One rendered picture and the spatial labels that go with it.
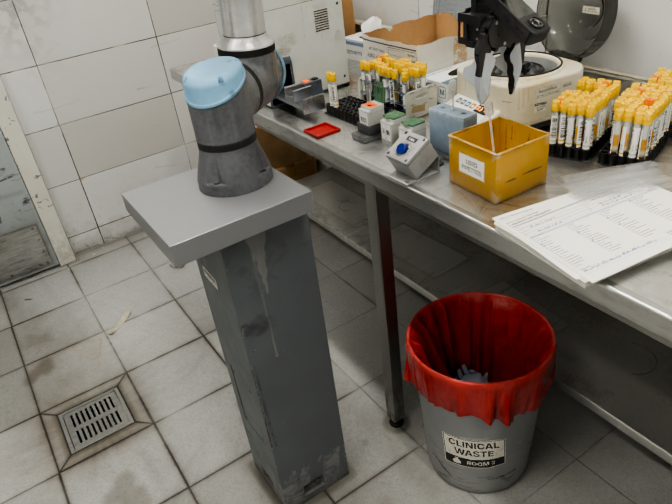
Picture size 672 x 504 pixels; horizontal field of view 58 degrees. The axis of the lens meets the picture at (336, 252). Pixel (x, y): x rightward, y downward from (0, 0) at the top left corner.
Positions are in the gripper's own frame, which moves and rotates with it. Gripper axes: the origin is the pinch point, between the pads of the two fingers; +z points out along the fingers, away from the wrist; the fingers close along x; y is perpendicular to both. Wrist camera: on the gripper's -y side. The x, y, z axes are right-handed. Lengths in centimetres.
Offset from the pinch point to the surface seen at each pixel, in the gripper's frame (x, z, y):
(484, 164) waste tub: 6.5, 10.6, -3.5
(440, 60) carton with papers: -25, 8, 48
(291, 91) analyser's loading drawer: 9, 12, 68
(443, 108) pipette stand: -1.8, 7.7, 18.1
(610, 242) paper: 3.7, 16.2, -28.9
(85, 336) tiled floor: 83, 105, 135
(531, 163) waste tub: -2.2, 12.2, -6.5
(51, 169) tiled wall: 70, 61, 204
